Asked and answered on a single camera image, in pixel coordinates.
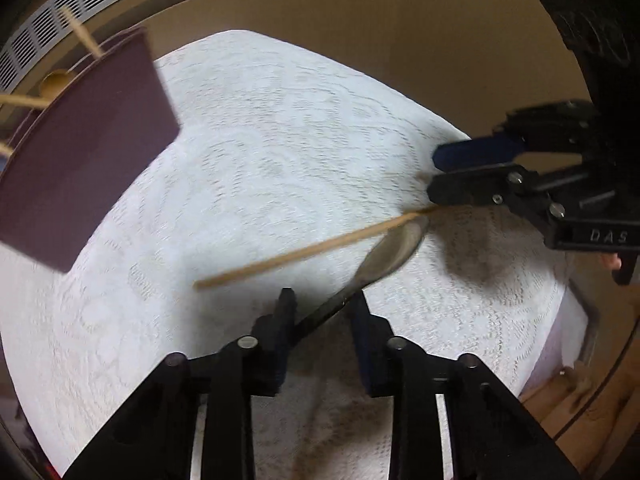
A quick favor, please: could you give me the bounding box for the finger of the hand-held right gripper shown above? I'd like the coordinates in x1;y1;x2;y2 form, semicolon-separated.
432;101;601;171
427;164;586;233

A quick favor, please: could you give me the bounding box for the black-handled metal spoon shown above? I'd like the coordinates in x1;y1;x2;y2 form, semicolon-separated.
292;214;430;343

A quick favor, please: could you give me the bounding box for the purple plastic utensil holder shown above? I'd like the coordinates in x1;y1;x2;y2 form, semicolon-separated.
0;27;181;275

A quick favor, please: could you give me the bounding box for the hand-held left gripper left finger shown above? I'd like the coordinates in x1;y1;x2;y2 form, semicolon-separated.
62;287;298;480

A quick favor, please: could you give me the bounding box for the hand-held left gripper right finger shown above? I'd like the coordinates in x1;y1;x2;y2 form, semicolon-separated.
350;292;583;480

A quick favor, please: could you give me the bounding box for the white lace tablecloth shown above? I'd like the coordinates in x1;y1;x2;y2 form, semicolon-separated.
0;30;588;480

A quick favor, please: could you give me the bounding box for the wooden spoon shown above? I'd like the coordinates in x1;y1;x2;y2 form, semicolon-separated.
40;70;76;98

